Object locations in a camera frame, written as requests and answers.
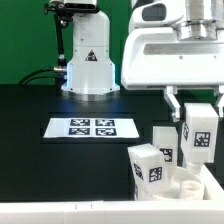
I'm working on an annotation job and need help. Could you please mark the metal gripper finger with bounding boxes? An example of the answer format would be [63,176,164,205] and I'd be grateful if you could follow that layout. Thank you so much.
[214,85,224,118]

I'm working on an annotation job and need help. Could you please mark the black cable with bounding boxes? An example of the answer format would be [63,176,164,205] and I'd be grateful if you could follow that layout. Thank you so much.
[18,67,68,86]

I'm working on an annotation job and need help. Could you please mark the white L-shaped fence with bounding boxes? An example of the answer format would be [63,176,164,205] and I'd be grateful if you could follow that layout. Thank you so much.
[0,167,224,224]

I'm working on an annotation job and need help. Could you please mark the white marker sheet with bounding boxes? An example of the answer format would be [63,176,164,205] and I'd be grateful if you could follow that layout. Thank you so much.
[44,118,139,139]

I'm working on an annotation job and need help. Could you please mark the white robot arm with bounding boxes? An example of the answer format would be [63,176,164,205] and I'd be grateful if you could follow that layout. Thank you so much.
[62,0,224,120]

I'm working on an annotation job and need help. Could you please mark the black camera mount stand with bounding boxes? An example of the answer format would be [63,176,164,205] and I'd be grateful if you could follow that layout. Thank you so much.
[43,0,84,68]

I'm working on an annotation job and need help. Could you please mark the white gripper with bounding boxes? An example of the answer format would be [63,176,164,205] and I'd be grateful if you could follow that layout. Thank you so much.
[121,1,224,122]

